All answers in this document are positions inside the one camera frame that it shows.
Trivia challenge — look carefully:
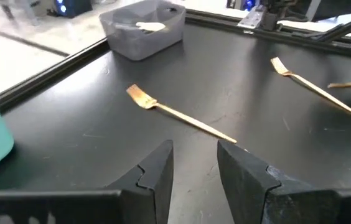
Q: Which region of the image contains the gold fork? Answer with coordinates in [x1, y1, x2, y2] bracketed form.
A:
[269, 56, 351, 114]
[327, 78, 351, 90]
[126, 83, 238, 144]

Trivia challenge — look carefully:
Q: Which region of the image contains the black box with blue light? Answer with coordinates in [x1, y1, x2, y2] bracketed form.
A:
[52, 0, 94, 19]

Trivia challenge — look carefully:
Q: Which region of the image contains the grey plastic bin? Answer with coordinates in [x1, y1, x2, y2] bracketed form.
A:
[98, 0, 187, 62]

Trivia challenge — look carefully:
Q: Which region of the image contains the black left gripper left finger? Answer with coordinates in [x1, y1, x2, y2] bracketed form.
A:
[0, 139, 175, 224]

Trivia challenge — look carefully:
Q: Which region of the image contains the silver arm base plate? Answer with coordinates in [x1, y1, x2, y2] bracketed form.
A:
[236, 4, 268, 31]

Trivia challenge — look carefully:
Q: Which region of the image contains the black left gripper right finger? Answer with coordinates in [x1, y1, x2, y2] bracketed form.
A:
[217, 139, 351, 224]

